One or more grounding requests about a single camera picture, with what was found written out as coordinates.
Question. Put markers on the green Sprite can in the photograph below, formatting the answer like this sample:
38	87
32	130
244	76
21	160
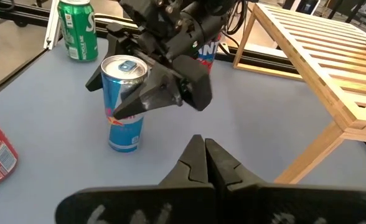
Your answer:
77	34

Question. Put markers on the white metal strip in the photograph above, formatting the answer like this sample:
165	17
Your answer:
53	28

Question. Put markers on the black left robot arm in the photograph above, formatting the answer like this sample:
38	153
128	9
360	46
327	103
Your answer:
215	6

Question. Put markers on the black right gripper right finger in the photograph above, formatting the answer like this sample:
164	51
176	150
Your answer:
223	171

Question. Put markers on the blue silver Red Bull can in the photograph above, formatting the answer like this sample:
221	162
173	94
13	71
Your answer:
124	133

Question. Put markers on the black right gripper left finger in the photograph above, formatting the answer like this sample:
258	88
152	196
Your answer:
192	168

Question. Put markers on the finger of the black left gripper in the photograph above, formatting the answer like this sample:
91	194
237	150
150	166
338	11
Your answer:
158	93
93	81

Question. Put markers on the wooden slatted shelf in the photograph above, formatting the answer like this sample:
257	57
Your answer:
326	62

